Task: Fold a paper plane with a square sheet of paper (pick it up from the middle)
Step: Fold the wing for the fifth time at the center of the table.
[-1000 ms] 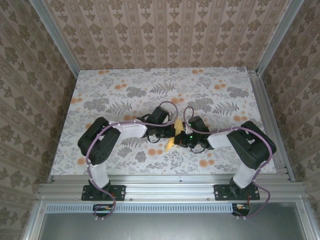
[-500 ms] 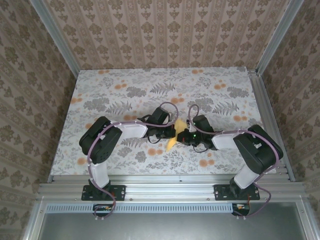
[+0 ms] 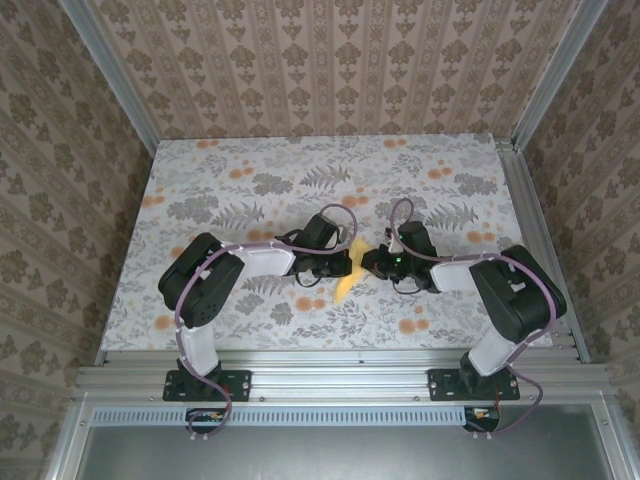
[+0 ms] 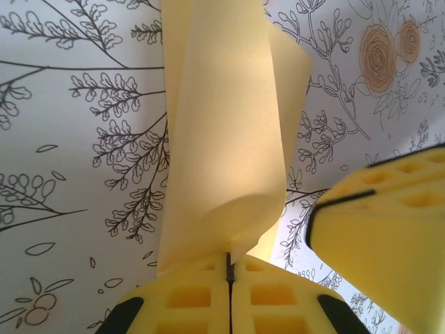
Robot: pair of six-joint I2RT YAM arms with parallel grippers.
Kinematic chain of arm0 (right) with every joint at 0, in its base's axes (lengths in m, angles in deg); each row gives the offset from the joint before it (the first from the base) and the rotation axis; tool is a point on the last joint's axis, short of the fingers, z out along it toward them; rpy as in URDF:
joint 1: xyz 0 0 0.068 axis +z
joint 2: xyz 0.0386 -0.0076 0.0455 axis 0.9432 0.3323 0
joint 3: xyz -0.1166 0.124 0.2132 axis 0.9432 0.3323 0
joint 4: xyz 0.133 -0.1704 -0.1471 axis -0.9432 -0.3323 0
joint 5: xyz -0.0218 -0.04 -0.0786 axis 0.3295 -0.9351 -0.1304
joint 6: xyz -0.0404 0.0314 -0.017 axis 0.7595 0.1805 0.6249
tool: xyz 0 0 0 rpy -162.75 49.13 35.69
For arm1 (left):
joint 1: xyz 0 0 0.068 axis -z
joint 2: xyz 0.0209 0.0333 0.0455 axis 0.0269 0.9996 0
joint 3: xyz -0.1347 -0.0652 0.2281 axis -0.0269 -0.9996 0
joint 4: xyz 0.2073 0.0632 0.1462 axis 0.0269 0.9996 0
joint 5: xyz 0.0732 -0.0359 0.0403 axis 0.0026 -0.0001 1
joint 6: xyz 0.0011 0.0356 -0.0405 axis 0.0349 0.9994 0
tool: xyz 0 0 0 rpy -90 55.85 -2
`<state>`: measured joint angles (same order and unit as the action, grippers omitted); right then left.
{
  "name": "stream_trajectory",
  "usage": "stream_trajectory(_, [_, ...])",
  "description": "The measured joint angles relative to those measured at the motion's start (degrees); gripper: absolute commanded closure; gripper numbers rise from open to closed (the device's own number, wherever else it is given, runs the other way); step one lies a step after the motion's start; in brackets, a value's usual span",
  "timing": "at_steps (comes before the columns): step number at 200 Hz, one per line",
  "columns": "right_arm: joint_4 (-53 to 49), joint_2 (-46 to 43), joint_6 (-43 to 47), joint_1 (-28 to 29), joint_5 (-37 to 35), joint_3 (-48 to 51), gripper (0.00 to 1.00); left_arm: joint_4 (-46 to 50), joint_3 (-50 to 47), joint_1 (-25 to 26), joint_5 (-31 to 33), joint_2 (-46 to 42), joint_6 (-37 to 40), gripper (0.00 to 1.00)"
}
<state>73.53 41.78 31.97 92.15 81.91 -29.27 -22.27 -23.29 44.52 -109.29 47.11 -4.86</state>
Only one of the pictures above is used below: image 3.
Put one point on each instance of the yellow cloth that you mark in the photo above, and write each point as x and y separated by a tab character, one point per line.
345	290

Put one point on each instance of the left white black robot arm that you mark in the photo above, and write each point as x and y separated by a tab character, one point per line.
200	285

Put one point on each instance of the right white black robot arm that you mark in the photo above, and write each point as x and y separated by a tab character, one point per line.
520	300

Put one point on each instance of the grey metal sheet panel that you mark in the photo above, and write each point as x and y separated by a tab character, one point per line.
340	455

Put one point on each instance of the floral patterned table cover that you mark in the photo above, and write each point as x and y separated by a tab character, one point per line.
250	160

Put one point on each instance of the black controller board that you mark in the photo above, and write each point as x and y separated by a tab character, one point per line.
200	424
487	422

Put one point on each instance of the aluminium frame rail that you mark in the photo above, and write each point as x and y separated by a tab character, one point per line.
340	375

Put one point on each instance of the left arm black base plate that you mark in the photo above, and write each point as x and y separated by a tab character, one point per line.
240	385

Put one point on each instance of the aluminium side rail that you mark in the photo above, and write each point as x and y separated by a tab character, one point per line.
540	225

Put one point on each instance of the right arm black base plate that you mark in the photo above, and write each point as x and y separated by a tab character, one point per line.
510	386

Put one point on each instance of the aluminium corner post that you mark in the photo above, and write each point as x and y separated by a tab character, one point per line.
115	80
555	70

